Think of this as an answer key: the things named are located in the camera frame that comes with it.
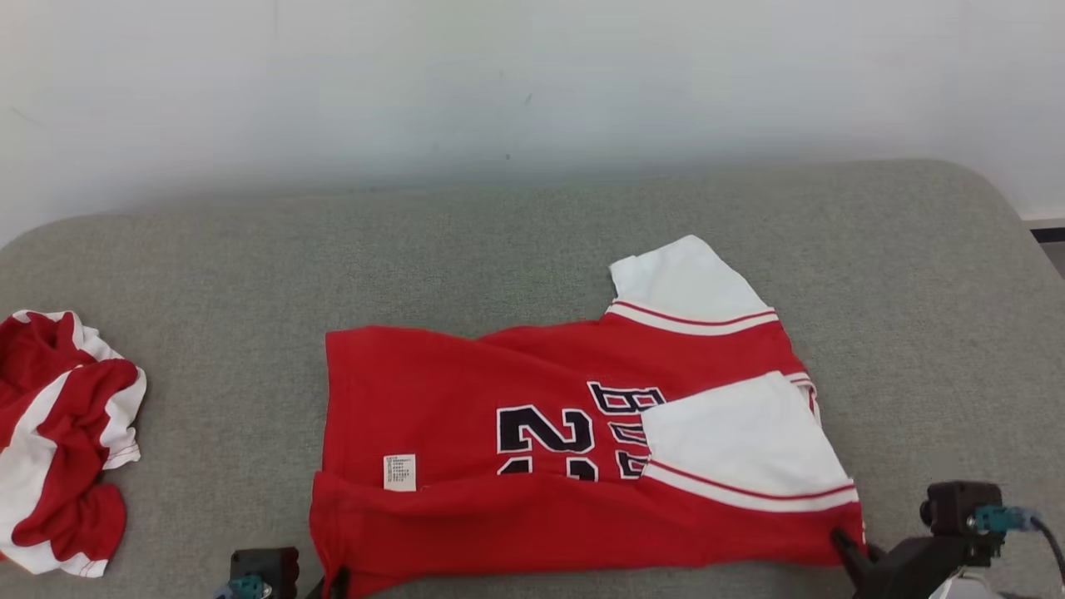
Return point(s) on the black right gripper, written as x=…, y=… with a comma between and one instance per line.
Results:
x=915, y=566

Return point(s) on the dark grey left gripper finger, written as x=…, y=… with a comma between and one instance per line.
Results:
x=337, y=584

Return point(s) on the red jersey with number print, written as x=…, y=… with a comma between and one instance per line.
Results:
x=433, y=391

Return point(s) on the red and white striped garment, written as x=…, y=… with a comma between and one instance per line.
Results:
x=75, y=391

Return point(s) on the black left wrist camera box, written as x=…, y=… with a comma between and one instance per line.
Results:
x=270, y=561

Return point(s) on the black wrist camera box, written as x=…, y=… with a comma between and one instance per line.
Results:
x=270, y=561
x=953, y=503

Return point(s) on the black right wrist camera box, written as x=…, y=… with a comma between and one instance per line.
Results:
x=953, y=503

